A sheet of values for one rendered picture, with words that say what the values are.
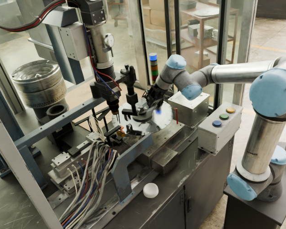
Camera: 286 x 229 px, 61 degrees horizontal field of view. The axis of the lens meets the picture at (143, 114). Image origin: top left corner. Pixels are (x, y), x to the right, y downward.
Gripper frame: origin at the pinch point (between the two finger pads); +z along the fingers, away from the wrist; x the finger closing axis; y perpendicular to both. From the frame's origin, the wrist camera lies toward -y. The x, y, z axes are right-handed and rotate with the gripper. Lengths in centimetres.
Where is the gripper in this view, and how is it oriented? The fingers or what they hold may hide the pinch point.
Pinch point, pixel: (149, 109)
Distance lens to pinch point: 126.2
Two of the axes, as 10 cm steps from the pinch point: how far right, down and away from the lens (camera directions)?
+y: -7.4, 3.0, -6.0
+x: 5.7, 7.6, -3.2
